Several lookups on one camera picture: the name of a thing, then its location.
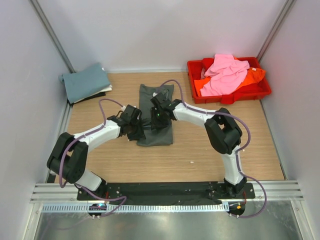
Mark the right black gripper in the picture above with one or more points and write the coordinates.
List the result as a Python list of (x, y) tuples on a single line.
[(155, 123)]

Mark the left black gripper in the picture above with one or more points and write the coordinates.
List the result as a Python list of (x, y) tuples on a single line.
[(140, 133)]

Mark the grey t shirt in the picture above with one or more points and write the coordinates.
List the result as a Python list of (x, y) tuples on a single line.
[(153, 137)]

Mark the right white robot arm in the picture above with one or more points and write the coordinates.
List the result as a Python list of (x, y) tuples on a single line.
[(223, 133)]

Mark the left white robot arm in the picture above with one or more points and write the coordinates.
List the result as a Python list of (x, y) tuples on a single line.
[(68, 158)]

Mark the folded black t shirt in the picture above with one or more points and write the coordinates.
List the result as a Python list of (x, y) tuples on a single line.
[(97, 95)]

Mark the folded blue t shirt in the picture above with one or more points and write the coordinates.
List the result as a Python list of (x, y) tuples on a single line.
[(70, 83)]

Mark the pink t shirt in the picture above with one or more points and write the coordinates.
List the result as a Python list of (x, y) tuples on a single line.
[(226, 75)]

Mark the orange t shirt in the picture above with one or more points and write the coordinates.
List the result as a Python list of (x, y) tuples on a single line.
[(224, 74)]

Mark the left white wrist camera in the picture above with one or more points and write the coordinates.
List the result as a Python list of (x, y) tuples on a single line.
[(124, 107)]

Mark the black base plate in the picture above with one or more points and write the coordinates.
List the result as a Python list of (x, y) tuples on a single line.
[(189, 194)]

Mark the slotted cable duct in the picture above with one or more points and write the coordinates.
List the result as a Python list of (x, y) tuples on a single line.
[(89, 208)]

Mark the aluminium front rail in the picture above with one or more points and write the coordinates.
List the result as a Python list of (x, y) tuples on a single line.
[(276, 190)]

